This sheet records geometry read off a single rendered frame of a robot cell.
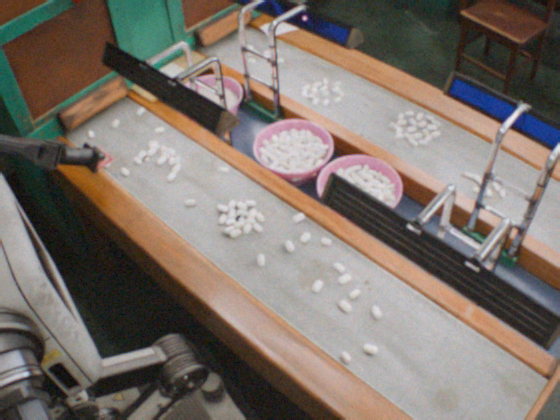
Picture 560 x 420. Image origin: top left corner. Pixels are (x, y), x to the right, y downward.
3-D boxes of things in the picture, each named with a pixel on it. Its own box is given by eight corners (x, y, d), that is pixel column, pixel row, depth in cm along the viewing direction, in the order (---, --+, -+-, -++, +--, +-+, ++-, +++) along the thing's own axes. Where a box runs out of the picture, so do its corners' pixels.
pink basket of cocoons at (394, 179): (365, 251, 164) (367, 232, 157) (300, 208, 177) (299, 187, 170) (414, 201, 176) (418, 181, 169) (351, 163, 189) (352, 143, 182)
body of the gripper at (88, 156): (89, 141, 167) (70, 140, 161) (104, 155, 161) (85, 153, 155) (83, 160, 168) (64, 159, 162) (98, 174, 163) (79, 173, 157)
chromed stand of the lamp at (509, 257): (511, 270, 156) (557, 165, 122) (458, 236, 166) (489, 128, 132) (537, 232, 165) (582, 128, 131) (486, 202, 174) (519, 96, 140)
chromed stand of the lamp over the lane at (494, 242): (441, 364, 138) (482, 270, 104) (383, 323, 148) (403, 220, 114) (477, 316, 147) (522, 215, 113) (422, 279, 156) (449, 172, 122)
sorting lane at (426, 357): (486, 475, 113) (488, 473, 111) (66, 140, 200) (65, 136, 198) (546, 384, 127) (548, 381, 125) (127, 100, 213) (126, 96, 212)
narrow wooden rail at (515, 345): (537, 393, 132) (551, 377, 123) (130, 113, 218) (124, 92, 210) (546, 378, 134) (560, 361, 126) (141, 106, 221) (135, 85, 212)
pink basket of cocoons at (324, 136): (317, 201, 178) (317, 181, 171) (243, 182, 186) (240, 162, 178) (342, 149, 194) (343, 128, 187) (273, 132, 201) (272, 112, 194)
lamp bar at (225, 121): (220, 139, 146) (216, 118, 140) (101, 64, 176) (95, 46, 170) (241, 124, 149) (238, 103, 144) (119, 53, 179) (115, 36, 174)
